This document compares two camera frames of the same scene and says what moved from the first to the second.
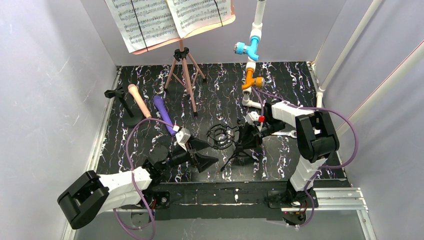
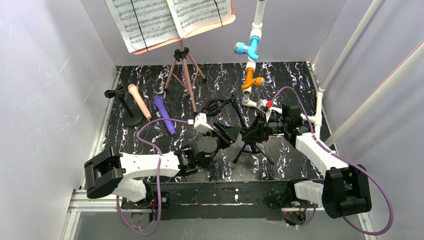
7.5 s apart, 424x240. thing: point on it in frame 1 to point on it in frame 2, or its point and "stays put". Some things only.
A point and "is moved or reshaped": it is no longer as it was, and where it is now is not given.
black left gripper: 193,153 to 224,135
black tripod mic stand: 221,136 is moved or reshaped
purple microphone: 159,103 stays put
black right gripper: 255,135 stays put
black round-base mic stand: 131,118 stays put
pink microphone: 133,89 stays put
